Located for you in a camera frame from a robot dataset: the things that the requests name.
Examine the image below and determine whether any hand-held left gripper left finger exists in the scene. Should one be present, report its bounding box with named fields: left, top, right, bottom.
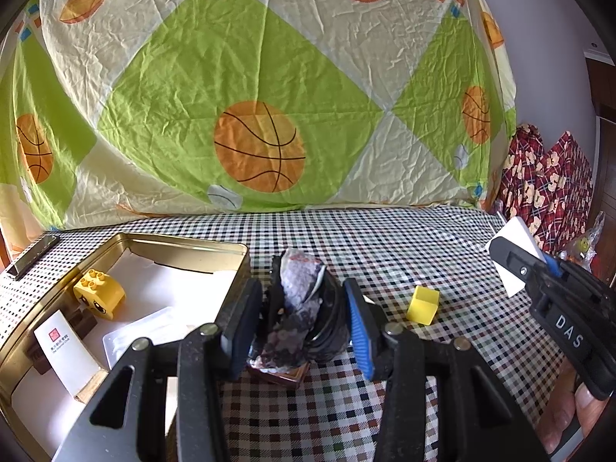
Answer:
left=52, top=278, right=263, bottom=462

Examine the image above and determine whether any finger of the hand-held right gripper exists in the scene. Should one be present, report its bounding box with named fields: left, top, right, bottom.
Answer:
left=543, top=255, right=603, bottom=290
left=488, top=238, right=550, bottom=290

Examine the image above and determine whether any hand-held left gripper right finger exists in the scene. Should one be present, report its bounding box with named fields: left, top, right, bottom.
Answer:
left=341, top=278, right=549, bottom=462

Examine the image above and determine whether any dark foil packet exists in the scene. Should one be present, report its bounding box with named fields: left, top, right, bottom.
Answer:
left=248, top=249, right=348, bottom=373

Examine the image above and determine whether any yellow cube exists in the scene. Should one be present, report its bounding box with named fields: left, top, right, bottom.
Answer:
left=405, top=285, right=441, bottom=325

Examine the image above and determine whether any gold tin box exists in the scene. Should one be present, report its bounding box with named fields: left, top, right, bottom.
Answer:
left=0, top=232, right=251, bottom=462

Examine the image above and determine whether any yellow face toy brick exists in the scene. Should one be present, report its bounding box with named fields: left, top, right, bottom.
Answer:
left=73, top=269, right=127, bottom=321

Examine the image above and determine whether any white card red logo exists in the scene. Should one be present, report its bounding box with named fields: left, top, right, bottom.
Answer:
left=33, top=310, right=109, bottom=400

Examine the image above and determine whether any person's right hand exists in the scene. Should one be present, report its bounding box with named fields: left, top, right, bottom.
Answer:
left=536, top=363, right=612, bottom=450

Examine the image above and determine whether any clear plastic bag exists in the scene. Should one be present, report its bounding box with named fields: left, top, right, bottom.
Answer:
left=558, top=212, right=607, bottom=270

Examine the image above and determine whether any checkered tablecloth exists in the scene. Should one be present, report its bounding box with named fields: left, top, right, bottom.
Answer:
left=0, top=204, right=578, bottom=462

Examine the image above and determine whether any red bear printed cloth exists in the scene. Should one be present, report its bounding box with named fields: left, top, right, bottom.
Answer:
left=495, top=124, right=595, bottom=256

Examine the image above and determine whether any white paper liner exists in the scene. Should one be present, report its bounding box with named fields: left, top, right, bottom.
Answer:
left=10, top=250, right=239, bottom=444

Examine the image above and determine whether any wooden cabinet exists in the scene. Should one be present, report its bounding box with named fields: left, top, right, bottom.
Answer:
left=583, top=50, right=616, bottom=164

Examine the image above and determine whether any black flat bar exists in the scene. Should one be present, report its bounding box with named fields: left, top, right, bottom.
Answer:
left=6, top=233, right=61, bottom=280

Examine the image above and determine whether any green basketball printed sheet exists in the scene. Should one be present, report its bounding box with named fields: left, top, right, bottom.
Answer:
left=0, top=0, right=518, bottom=251

